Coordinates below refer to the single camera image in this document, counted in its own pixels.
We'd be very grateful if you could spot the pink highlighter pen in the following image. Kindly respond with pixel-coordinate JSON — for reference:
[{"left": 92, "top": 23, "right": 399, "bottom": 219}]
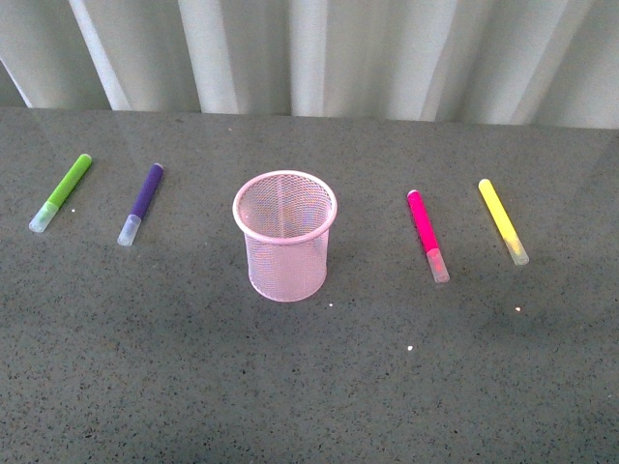
[{"left": 407, "top": 189, "right": 450, "bottom": 283}]

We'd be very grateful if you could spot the purple highlighter pen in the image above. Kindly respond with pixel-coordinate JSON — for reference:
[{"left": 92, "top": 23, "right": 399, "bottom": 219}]
[{"left": 117, "top": 163, "right": 163, "bottom": 247}]

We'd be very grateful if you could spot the pink mesh cup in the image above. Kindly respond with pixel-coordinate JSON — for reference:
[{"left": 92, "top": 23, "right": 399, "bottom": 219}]
[{"left": 232, "top": 170, "right": 338, "bottom": 303}]

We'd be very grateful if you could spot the yellow highlighter pen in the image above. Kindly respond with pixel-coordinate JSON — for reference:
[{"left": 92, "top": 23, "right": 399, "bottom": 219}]
[{"left": 478, "top": 179, "right": 529, "bottom": 266}]

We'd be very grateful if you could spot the green highlighter pen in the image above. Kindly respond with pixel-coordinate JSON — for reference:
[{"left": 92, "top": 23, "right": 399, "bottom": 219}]
[{"left": 28, "top": 154, "right": 92, "bottom": 233}]

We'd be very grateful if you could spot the white curtain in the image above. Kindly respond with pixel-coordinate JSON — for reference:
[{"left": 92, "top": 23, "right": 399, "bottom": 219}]
[{"left": 1, "top": 1, "right": 618, "bottom": 129}]

